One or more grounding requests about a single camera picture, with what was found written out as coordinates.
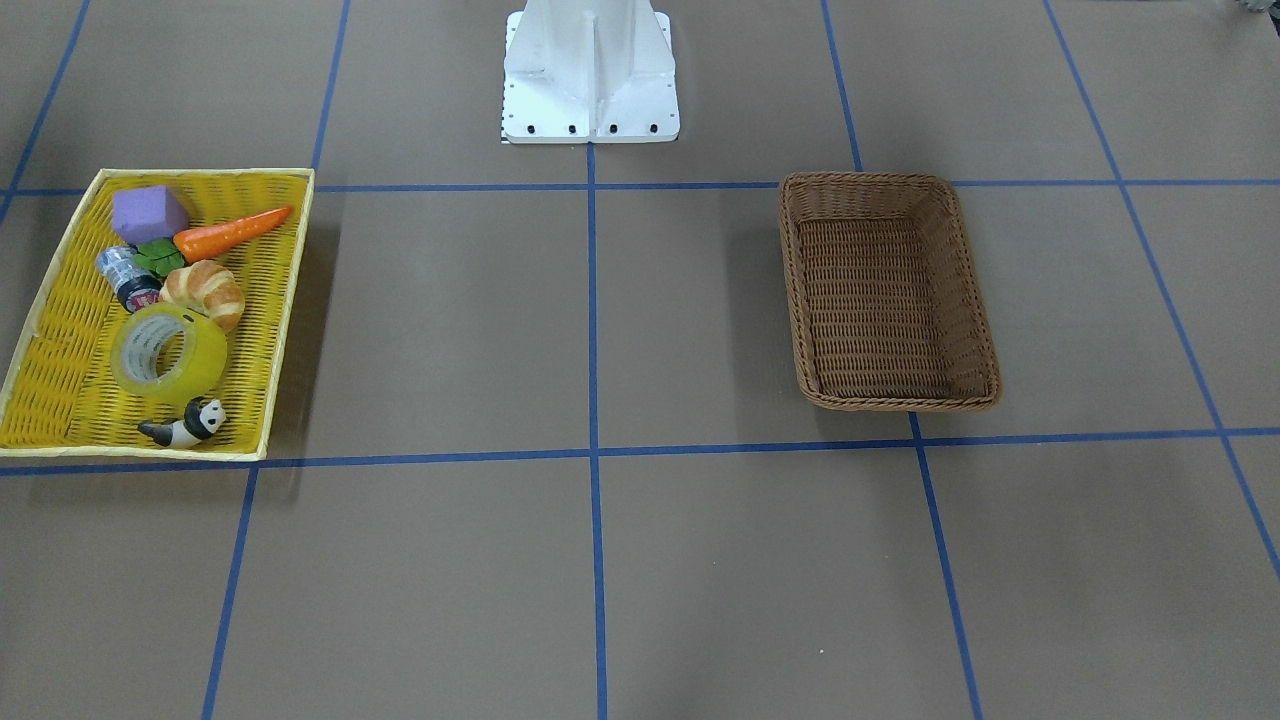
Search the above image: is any yellow tape roll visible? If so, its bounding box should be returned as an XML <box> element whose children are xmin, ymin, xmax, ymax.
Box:
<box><xmin>110</xmin><ymin>302</ymin><xmax>229</xmax><ymax>406</ymax></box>

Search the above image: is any brown wicker basket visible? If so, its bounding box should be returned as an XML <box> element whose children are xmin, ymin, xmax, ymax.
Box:
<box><xmin>778</xmin><ymin>170</ymin><xmax>1004</xmax><ymax>413</ymax></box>

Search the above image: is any yellow woven basket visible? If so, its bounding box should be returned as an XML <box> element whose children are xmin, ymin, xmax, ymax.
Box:
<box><xmin>3</xmin><ymin>168</ymin><xmax>316</xmax><ymax>462</ymax></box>

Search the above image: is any toy croissant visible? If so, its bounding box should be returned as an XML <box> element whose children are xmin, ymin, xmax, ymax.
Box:
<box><xmin>160</xmin><ymin>260</ymin><xmax>246</xmax><ymax>334</ymax></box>

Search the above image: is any panda figurine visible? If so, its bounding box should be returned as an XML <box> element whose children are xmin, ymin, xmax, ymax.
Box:
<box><xmin>136</xmin><ymin>397</ymin><xmax>227</xmax><ymax>450</ymax></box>

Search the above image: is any orange toy carrot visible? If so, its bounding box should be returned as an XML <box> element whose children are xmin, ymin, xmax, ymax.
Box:
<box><xmin>129</xmin><ymin>206</ymin><xmax>293</xmax><ymax>279</ymax></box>

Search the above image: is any purple foam cube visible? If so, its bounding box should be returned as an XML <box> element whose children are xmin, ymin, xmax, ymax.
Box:
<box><xmin>111</xmin><ymin>184</ymin><xmax>189</xmax><ymax>246</ymax></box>

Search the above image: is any small black-capped bottle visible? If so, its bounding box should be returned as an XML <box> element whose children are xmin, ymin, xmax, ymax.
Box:
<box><xmin>95</xmin><ymin>245</ymin><xmax>163</xmax><ymax>313</ymax></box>

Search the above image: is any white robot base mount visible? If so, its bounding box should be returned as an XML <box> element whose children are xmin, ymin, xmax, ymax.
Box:
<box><xmin>500</xmin><ymin>1</ymin><xmax>681</xmax><ymax>145</ymax></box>

